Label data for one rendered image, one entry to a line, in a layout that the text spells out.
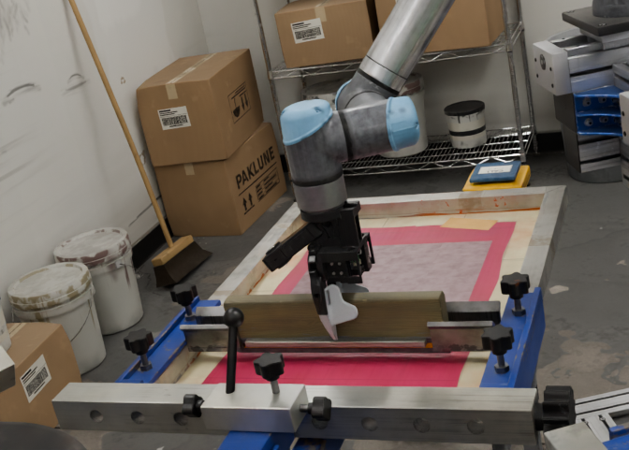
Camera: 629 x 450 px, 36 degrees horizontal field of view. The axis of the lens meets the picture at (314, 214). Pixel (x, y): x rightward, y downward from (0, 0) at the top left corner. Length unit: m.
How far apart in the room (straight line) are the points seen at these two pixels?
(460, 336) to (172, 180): 3.56
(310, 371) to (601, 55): 0.97
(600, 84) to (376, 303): 0.87
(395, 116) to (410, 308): 0.29
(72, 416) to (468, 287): 0.69
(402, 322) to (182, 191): 3.50
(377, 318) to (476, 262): 0.36
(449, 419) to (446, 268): 0.60
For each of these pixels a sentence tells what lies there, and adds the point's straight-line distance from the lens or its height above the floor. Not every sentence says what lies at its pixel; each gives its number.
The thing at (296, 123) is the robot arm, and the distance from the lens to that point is 1.38.
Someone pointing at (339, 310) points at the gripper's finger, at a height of 1.05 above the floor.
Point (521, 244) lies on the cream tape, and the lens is 1.84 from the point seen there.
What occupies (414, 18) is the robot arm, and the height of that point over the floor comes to 1.43.
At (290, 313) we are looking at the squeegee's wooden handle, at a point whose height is 1.04.
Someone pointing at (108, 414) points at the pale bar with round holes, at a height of 1.02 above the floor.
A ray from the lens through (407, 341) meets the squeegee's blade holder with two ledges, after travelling 1.48.
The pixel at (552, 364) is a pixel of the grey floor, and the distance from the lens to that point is 3.33.
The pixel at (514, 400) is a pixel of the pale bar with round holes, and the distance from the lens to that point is 1.23.
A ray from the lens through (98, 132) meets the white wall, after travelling 4.59.
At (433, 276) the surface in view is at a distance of 1.76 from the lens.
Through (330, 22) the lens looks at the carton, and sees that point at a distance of 4.83.
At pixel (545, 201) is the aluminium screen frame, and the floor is 0.99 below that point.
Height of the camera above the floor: 1.70
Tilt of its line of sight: 20 degrees down
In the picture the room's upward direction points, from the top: 12 degrees counter-clockwise
